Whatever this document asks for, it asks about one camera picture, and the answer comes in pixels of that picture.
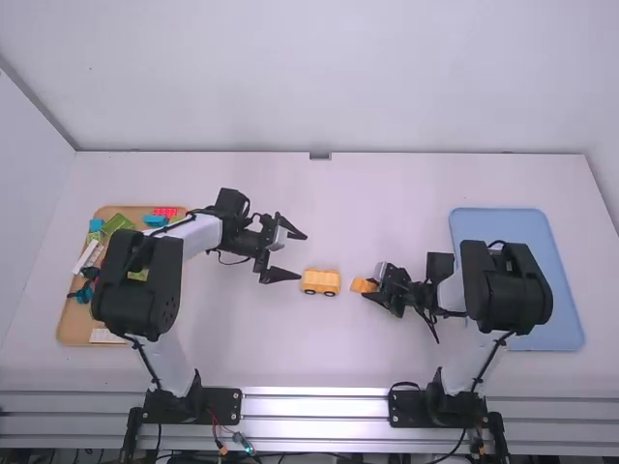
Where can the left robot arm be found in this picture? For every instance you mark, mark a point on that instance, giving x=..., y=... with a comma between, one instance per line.
x=140, y=290

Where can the red toy brick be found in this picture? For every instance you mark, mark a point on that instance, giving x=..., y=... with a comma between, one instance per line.
x=166, y=211

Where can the pile of toy bricks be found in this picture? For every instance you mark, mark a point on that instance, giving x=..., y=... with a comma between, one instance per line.
x=86, y=285

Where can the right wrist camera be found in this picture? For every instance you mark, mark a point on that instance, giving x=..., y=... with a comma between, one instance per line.
x=379, y=271

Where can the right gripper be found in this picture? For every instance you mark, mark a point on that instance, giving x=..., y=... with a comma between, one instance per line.
x=401, y=290

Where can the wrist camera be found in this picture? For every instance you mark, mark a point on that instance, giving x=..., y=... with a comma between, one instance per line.
x=379, y=271
x=276, y=237

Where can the small circuit board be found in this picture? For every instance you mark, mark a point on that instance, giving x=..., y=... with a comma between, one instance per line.
x=244, y=442

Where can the yellow toy brick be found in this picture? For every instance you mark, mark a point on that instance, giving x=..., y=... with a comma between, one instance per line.
x=359, y=285

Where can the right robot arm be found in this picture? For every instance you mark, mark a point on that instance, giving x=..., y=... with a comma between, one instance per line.
x=508, y=290

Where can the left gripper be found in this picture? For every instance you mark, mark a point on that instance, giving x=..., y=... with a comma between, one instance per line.
x=254, y=241

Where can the tan tray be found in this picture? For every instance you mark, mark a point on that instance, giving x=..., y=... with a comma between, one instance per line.
x=77, y=319

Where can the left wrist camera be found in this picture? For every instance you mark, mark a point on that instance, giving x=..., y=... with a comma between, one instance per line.
x=276, y=237

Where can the white toy brick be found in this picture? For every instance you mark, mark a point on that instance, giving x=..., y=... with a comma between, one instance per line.
x=86, y=258
x=107, y=336

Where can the blue toy brick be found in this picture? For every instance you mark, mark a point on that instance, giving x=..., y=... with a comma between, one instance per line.
x=155, y=221
x=96, y=225

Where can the silver rails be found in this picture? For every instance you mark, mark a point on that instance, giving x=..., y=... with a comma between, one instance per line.
x=309, y=415

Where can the yellow toy car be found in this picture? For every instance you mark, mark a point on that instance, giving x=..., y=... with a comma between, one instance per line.
x=319, y=279

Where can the green toy brick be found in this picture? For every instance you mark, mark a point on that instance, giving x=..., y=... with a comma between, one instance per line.
x=119, y=223

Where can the blue mat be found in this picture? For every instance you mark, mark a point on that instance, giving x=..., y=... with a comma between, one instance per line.
x=556, y=270

